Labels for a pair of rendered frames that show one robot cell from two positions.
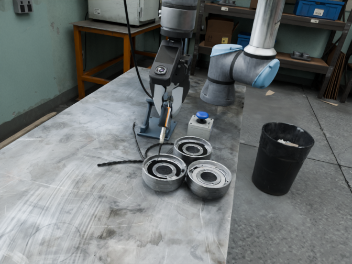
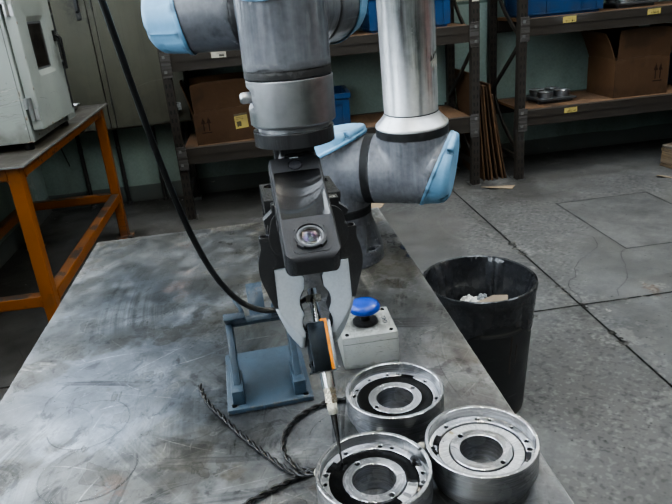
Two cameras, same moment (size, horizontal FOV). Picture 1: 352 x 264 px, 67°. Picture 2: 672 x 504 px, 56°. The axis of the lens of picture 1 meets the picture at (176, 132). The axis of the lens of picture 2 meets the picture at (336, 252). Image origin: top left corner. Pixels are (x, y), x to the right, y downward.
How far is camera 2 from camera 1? 0.19 m
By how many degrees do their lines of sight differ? 17
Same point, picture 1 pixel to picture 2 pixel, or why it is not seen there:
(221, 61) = (334, 168)
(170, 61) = (318, 206)
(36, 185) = not seen: outside the picture
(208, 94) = not seen: hidden behind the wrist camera
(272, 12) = (420, 36)
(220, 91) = not seen: hidden behind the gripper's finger
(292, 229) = (573, 479)
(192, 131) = (357, 354)
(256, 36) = (400, 94)
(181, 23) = (314, 110)
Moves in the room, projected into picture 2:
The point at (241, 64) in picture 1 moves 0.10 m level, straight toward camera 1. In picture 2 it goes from (382, 162) to (396, 179)
